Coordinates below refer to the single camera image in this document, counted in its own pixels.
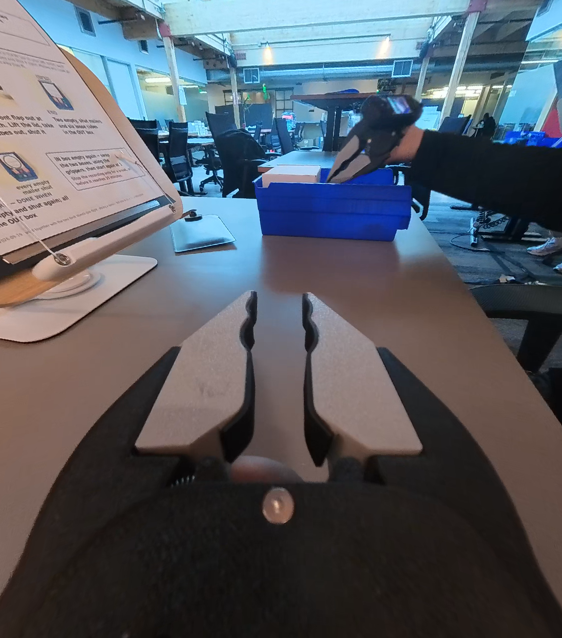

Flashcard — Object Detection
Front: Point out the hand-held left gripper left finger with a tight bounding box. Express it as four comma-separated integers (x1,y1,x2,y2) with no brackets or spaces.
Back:
135,290,258,463

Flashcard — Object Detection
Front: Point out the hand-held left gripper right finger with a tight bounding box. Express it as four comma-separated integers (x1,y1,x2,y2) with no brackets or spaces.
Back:
302,292,423,468

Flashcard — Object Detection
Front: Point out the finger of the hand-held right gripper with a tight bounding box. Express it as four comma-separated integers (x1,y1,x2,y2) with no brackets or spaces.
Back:
333,154,387,184
327,136,369,183

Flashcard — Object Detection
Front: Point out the blue plastic bin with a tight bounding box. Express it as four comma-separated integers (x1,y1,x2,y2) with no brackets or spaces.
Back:
253,167,413,243

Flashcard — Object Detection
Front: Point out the white cardboard mailer box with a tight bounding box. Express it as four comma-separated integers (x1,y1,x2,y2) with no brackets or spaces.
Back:
262,164,323,185

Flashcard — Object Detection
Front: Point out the person's right forearm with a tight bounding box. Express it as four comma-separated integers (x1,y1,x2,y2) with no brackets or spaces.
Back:
413,129,562,238

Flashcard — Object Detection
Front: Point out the person's right hand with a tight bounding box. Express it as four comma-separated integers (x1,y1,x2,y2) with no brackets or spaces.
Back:
392,126,426,165

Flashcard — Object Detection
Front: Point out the tall wooden standing desk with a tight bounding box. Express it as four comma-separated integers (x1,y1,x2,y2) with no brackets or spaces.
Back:
290,92,387,152

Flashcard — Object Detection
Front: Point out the black office chair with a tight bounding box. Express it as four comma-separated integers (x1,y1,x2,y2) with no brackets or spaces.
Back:
165,120,198,196
128,119,163,167
205,112,268,199

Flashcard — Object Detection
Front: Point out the instruction sheet on stand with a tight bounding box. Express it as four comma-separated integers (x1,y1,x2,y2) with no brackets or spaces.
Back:
0,0,182,345

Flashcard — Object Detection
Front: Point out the whiteboard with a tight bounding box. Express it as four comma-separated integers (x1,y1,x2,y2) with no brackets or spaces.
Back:
500,64,561,133

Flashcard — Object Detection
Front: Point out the grey flat pouch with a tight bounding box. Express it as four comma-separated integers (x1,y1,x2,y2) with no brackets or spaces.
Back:
170,213,237,254

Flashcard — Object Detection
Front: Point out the row of blue bins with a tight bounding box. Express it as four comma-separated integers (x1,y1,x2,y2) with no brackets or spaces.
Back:
504,131,562,150

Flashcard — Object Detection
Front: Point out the printed instruction sheet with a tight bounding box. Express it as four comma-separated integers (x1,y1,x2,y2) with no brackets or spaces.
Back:
0,0,174,260

